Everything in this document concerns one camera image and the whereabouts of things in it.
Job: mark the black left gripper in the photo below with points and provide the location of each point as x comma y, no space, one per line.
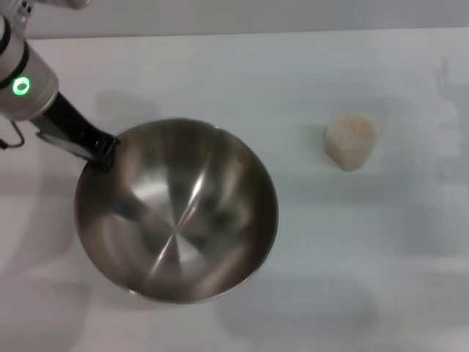
69,117

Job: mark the stainless steel mixing bowl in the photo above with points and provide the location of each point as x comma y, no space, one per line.
176,220

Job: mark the clear plastic measuring cup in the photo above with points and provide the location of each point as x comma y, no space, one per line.
348,155

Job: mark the white rice grains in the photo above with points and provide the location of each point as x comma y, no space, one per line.
352,126

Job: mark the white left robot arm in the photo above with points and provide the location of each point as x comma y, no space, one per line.
34,69

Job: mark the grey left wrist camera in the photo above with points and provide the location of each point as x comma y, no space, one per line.
62,144

